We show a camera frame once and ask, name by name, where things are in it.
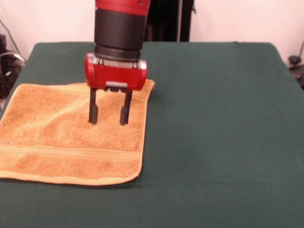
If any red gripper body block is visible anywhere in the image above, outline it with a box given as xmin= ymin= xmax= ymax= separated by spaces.
xmin=85 ymin=53 xmax=148 ymax=92

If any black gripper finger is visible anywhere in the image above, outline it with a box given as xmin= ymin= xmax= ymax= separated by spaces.
xmin=120 ymin=89 xmax=133 ymax=126
xmin=88 ymin=87 xmax=98 ymax=124

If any orange terry towel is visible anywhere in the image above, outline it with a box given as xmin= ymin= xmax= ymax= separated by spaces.
xmin=0 ymin=79 xmax=155 ymax=186

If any dark green table cloth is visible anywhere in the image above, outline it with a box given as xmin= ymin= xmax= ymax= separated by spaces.
xmin=0 ymin=41 xmax=304 ymax=228

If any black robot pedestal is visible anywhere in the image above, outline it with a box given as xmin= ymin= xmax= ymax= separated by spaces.
xmin=144 ymin=0 xmax=192 ymax=43

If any black equipment with cables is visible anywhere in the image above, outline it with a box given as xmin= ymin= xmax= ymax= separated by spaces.
xmin=0 ymin=34 xmax=26 ymax=98

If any black clamp with cable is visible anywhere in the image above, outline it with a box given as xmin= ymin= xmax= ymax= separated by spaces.
xmin=288 ymin=40 xmax=304 ymax=90

